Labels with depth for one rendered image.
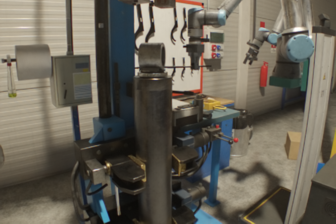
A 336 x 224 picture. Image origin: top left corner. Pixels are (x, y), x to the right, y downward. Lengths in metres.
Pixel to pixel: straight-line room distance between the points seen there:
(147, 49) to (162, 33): 2.52
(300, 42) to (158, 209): 1.24
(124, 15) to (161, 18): 2.13
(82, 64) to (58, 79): 0.22
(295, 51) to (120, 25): 1.08
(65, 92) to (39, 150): 1.50
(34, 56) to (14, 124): 1.46
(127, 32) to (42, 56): 0.65
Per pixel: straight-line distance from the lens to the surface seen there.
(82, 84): 1.99
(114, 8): 1.64
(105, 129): 1.46
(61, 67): 1.93
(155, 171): 1.37
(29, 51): 1.89
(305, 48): 1.41
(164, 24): 3.78
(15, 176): 3.42
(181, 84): 4.02
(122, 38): 1.64
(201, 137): 1.77
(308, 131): 1.74
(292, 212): 2.02
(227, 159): 3.43
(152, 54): 1.23
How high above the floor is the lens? 1.63
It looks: 12 degrees down
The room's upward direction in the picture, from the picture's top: straight up
